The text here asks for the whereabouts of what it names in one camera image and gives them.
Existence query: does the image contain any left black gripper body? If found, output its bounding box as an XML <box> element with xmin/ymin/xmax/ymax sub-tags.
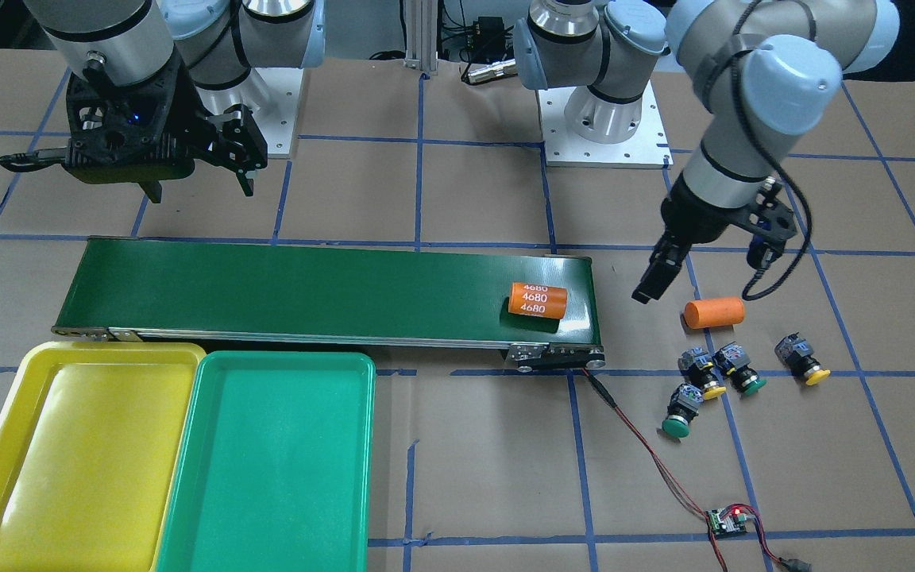
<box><xmin>651</xmin><ymin>181</ymin><xmax>797</xmax><ymax>268</ymax></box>

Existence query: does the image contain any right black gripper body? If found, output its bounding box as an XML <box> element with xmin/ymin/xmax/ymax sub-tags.
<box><xmin>0</xmin><ymin>56</ymin><xmax>269</xmax><ymax>185</ymax></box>

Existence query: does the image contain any plain orange cylinder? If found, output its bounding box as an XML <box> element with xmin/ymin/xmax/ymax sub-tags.
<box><xmin>682</xmin><ymin>296</ymin><xmax>747</xmax><ymax>330</ymax></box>

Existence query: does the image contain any green push button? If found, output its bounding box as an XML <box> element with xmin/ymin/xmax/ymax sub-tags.
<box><xmin>661</xmin><ymin>382</ymin><xmax>705</xmax><ymax>439</ymax></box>
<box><xmin>712</xmin><ymin>342</ymin><xmax>767</xmax><ymax>396</ymax></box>

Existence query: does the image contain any orange cylinder labelled 4680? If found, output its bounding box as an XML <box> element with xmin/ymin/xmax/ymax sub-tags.
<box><xmin>506</xmin><ymin>282</ymin><xmax>569</xmax><ymax>321</ymax></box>

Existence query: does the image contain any yellow push button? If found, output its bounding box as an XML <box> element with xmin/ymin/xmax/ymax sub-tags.
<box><xmin>774</xmin><ymin>332</ymin><xmax>832</xmax><ymax>386</ymax></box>
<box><xmin>678</xmin><ymin>346</ymin><xmax>727</xmax><ymax>400</ymax></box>

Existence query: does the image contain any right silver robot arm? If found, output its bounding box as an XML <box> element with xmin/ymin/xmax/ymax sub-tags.
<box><xmin>0</xmin><ymin>1</ymin><xmax>326</xmax><ymax>203</ymax></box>

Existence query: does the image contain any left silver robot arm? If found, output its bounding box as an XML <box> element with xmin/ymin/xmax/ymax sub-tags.
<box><xmin>512</xmin><ymin>1</ymin><xmax>901</xmax><ymax>303</ymax></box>

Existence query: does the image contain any green conveyor belt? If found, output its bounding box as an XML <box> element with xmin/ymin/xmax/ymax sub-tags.
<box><xmin>52</xmin><ymin>238</ymin><xmax>606</xmax><ymax>372</ymax></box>

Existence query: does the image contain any small green circuit board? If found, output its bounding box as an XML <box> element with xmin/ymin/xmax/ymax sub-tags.
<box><xmin>705</xmin><ymin>507</ymin><xmax>752</xmax><ymax>539</ymax></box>

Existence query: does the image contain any green plastic tray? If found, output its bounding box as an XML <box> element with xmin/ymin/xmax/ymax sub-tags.
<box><xmin>156</xmin><ymin>351</ymin><xmax>376</xmax><ymax>571</ymax></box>

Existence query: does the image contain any yellow plastic tray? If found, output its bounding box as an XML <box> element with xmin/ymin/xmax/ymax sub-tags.
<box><xmin>0</xmin><ymin>342</ymin><xmax>206</xmax><ymax>571</ymax></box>

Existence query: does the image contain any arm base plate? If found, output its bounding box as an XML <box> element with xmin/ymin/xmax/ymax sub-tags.
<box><xmin>536</xmin><ymin>83</ymin><xmax>673</xmax><ymax>168</ymax></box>
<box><xmin>197</xmin><ymin>68</ymin><xmax>306</xmax><ymax>159</ymax></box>

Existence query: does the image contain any aluminium frame post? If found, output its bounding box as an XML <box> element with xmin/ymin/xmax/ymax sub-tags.
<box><xmin>400</xmin><ymin>0</ymin><xmax>439</xmax><ymax>77</ymax></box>

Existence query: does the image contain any red black wire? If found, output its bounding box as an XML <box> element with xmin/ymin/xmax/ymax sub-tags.
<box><xmin>581</xmin><ymin>367</ymin><xmax>813</xmax><ymax>572</ymax></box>

